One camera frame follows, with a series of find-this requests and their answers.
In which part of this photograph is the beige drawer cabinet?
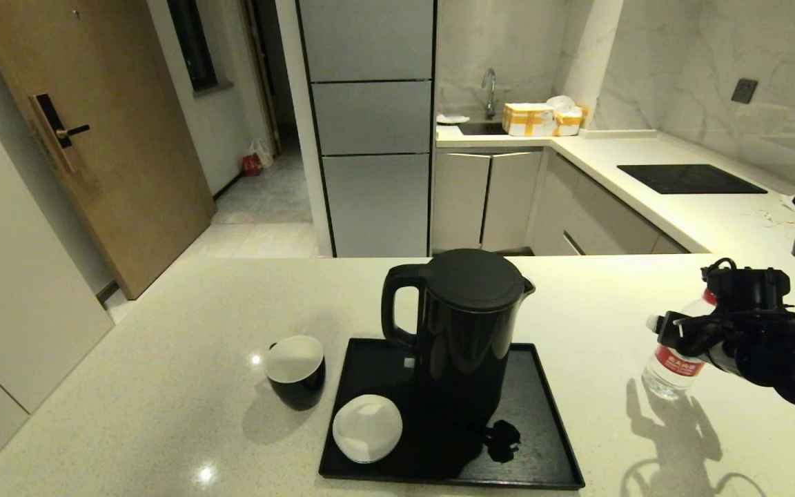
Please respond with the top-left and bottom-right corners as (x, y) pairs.
(529, 152), (689, 256)

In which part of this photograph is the chrome faucet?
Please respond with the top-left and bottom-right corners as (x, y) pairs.
(481, 68), (498, 120)

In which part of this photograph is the black induction cooktop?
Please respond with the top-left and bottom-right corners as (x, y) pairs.
(617, 164), (769, 195)

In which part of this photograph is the white side cabinet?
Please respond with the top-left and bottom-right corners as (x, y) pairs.
(0, 121), (115, 477)

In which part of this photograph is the clear plastic water bottle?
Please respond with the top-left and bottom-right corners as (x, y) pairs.
(641, 290), (719, 401)

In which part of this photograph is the black rectangular tray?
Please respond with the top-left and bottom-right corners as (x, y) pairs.
(319, 338), (586, 490)

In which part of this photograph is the white saucer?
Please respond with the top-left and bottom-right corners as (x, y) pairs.
(332, 394), (404, 464)

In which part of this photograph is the cardboard box yellow tape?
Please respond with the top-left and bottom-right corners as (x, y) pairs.
(502, 102), (554, 137)

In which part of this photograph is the red and white bag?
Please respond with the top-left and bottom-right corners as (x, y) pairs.
(242, 139), (274, 177)

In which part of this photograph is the black door lock handle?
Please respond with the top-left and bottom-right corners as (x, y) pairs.
(30, 92), (91, 173)

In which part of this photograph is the dark window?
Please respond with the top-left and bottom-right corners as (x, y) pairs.
(166, 0), (219, 92)

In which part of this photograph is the brown wooden door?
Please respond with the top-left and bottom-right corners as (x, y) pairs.
(0, 0), (217, 300)

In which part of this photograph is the small box yellow tape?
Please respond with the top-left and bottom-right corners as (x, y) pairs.
(551, 106), (588, 137)

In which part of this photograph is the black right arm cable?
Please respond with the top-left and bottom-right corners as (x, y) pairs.
(700, 257), (795, 332)

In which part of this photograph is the tall grey fridge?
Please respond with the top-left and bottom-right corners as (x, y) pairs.
(295, 0), (438, 258)

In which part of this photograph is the black electric kettle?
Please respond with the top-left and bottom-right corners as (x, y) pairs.
(380, 248), (536, 425)

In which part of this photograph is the beige cabinet door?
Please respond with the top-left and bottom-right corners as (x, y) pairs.
(432, 152), (491, 252)
(482, 150), (543, 249)

